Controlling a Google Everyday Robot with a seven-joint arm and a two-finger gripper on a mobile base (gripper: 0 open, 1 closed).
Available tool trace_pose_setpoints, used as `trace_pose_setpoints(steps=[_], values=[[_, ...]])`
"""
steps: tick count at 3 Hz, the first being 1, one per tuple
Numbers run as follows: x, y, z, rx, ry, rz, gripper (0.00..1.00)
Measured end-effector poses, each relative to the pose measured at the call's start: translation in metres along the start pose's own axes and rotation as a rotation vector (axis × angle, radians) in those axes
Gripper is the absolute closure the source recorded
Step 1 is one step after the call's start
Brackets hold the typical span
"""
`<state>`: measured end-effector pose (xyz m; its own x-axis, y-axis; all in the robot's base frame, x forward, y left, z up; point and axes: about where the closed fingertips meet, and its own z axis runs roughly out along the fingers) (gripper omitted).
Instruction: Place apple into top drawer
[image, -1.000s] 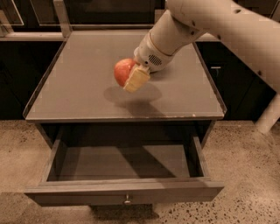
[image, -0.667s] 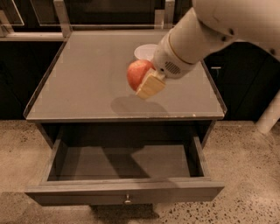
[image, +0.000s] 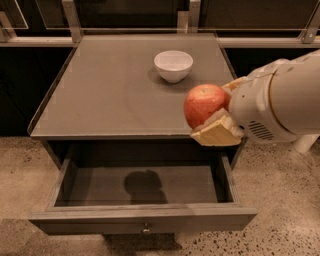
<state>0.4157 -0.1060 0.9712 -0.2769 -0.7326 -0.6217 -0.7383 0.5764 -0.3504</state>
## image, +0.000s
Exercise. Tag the metal drawer knob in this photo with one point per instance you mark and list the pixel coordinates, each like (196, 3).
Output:
(146, 228)

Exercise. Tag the red apple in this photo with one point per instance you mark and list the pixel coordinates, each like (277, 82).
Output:
(202, 101)

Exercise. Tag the white cylindrical post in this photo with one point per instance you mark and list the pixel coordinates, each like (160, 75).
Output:
(304, 142)

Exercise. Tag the dark wooden cabinet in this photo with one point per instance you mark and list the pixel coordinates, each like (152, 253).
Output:
(110, 89)

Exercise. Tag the metal railing frame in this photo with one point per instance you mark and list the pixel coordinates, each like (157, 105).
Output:
(235, 23)

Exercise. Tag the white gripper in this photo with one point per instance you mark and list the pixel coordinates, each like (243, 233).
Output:
(254, 106)

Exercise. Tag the open top drawer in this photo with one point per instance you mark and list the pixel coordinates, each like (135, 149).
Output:
(171, 197)

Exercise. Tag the white ceramic bowl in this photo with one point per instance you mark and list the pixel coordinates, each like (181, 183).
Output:
(173, 65)

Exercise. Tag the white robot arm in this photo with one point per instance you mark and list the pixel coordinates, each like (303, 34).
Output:
(279, 102)

